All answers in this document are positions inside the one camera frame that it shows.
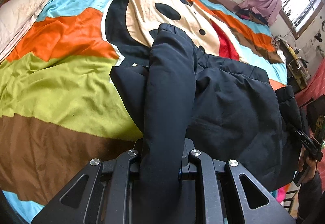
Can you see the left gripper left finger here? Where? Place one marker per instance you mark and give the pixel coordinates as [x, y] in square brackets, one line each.
[136, 156]

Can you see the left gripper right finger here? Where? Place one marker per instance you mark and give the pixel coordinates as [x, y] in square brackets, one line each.
[187, 169]

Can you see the black padded jacket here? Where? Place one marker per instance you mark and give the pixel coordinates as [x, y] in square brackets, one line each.
[227, 108]

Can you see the pile of dark clothes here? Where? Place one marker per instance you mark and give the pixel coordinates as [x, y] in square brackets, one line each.
[251, 16]

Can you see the right hand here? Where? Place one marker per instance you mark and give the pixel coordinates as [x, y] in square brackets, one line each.
[306, 168]

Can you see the black office chair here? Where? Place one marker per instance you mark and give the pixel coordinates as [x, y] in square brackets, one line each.
[310, 111]

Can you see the red striped hanging cloth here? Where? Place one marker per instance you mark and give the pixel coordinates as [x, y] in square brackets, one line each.
[315, 88]

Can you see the cluttered wooden desk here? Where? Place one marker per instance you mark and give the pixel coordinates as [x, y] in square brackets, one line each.
[297, 72]

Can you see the colourful striped duvet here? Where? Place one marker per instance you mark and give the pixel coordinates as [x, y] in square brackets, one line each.
[59, 107]

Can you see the pink curtain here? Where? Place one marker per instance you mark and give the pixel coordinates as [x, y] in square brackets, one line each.
[268, 9]

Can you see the pink floral pillow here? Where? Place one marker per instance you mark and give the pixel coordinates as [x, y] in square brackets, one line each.
[17, 17]

